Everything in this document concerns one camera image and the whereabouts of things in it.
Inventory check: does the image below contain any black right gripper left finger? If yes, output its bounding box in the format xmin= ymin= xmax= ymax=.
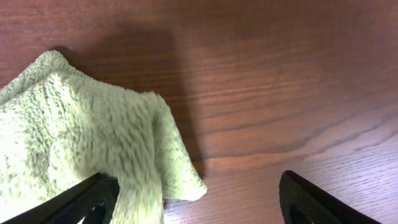
xmin=4 ymin=173 xmax=119 ymax=224

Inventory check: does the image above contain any light green microfiber cloth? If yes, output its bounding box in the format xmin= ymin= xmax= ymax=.
xmin=1 ymin=50 xmax=207 ymax=223

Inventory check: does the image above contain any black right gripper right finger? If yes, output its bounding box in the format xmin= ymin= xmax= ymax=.
xmin=279 ymin=170 xmax=380 ymax=224

